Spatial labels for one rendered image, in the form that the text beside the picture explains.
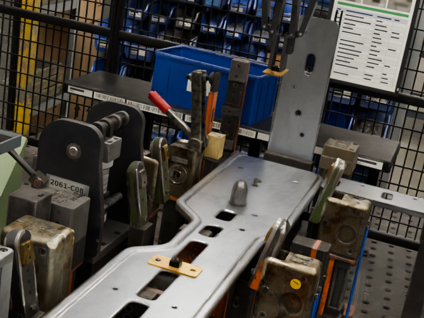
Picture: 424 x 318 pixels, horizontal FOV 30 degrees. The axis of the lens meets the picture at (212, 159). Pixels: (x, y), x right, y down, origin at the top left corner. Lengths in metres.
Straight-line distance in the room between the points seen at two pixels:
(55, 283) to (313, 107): 0.93
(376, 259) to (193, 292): 1.10
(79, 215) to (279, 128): 0.79
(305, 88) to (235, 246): 0.62
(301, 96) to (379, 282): 0.54
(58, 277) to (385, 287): 1.11
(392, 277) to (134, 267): 1.04
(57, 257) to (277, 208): 0.58
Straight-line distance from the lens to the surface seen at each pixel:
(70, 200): 1.27
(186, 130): 1.70
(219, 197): 1.58
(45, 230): 1.15
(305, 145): 1.92
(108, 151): 1.30
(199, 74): 1.65
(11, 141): 1.25
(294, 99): 1.90
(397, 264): 2.24
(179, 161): 1.70
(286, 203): 1.62
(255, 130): 2.00
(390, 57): 2.13
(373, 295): 2.03
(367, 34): 2.13
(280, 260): 1.25
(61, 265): 1.16
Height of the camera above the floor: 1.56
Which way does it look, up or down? 18 degrees down
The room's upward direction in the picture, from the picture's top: 9 degrees clockwise
